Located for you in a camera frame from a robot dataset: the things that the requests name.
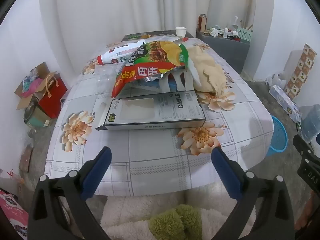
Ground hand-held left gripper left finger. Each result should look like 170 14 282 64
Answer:
28 146 112 240

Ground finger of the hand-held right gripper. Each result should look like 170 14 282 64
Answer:
292 134 320 162

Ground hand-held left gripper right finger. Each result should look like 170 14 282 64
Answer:
211 147 295 240

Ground blue plastic wastebasket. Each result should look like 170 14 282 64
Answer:
266 116 288 157

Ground brown paper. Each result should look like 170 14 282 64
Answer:
186 45 235 98

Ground white bottle with red cap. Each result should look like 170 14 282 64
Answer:
97 39 150 65

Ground green red chip bag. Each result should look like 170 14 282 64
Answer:
112 41 188 98

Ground blue water jug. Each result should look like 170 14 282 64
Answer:
301 105 320 142

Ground white blue printed carton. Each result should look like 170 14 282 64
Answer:
269 84 302 123

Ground floral checked tablecloth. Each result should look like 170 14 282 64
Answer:
45 36 274 197

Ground green fluffy cloth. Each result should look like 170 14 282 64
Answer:
149 204 202 240

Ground white plastic bag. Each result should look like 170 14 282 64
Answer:
265 72 290 88

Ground brown checked flat box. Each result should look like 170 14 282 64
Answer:
284 43 317 100

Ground brown flat packet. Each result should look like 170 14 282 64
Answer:
19 145 33 173

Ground teal gold gift box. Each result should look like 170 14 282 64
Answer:
24 104 50 128

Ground red gift bag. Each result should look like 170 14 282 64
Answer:
37 72 68 119

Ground pink printed cloth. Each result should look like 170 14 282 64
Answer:
0 190 29 238

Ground white blue paper box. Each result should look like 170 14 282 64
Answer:
130 69 195 93

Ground open cardboard box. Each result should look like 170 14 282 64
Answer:
14 62 50 110

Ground grey cabinet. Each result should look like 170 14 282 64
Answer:
196 29 251 74

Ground pale green holder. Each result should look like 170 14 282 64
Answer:
239 25 253 42

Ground assorted small kitchen items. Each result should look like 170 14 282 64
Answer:
207 16 240 40

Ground brown red carton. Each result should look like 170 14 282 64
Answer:
198 14 207 33

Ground white curtain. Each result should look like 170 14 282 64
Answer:
37 0 275 55

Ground grey flat cable box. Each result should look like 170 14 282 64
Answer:
96 90 207 131

